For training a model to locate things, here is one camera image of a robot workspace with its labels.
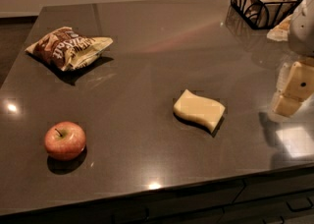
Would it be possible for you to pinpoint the brown chip bag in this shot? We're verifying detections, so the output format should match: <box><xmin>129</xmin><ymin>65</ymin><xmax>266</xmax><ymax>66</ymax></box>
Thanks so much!
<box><xmin>26</xmin><ymin>27</ymin><xmax>113</xmax><ymax>72</ymax></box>

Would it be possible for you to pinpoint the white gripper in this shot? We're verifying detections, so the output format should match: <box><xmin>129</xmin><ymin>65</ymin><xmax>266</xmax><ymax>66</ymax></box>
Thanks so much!
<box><xmin>284</xmin><ymin>0</ymin><xmax>314</xmax><ymax>101</ymax></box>

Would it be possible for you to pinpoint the loose napkin on counter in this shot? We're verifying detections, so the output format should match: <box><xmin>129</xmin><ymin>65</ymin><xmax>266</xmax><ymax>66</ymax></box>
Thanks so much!
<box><xmin>267</xmin><ymin>16</ymin><xmax>291</xmax><ymax>41</ymax></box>

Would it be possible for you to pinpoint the dark drawer handle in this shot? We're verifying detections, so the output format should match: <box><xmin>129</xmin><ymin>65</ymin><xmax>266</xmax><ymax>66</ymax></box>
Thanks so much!
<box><xmin>287</xmin><ymin>197</ymin><xmax>314</xmax><ymax>212</ymax></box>

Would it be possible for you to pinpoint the black wire basket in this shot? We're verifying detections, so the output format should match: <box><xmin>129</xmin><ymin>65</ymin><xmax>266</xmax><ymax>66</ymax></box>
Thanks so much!
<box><xmin>230</xmin><ymin>0</ymin><xmax>300</xmax><ymax>30</ymax></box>

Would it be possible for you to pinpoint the red apple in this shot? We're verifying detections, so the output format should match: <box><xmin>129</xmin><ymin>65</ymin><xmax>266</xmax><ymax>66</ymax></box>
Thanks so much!
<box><xmin>44</xmin><ymin>121</ymin><xmax>86</xmax><ymax>161</ymax></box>

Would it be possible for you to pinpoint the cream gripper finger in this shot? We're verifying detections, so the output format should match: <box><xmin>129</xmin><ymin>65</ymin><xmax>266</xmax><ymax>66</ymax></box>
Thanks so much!
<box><xmin>271</xmin><ymin>92</ymin><xmax>302</xmax><ymax>117</ymax></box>

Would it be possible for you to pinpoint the yellow wavy sponge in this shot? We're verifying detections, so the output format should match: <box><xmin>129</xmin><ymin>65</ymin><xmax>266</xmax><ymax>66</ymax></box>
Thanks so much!
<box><xmin>173</xmin><ymin>89</ymin><xmax>226</xmax><ymax>133</ymax></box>

